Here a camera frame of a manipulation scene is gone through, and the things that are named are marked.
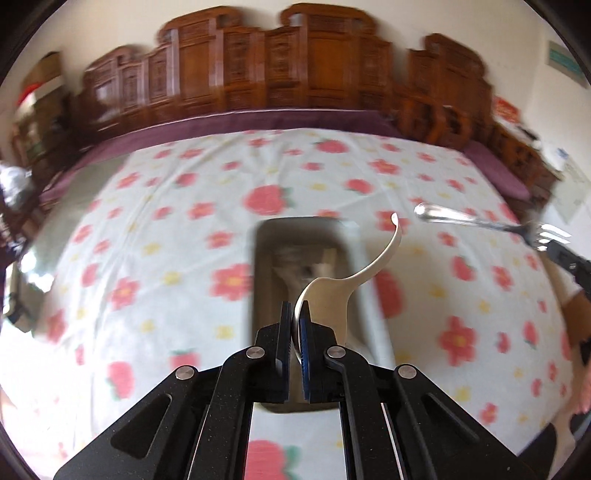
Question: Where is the wall electrical panel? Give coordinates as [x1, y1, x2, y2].
[547, 41, 588, 88]

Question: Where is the metal fork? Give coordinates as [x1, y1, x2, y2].
[414, 202, 571, 251]

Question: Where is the purple seat cushion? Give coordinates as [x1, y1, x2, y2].
[463, 140, 531, 201]

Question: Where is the red printed box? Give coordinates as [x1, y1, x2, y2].
[493, 96, 521, 124]

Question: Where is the person's right hand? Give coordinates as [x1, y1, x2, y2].
[562, 291, 590, 414]

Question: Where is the metal rectangular tray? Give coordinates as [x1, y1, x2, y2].
[250, 216, 394, 414]

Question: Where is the floral white tablecloth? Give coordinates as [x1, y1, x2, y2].
[1, 128, 574, 479]

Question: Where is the carved wooden bench backrest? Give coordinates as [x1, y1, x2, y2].
[78, 3, 493, 141]

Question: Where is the wooden armchair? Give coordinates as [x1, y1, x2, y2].
[391, 92, 472, 151]

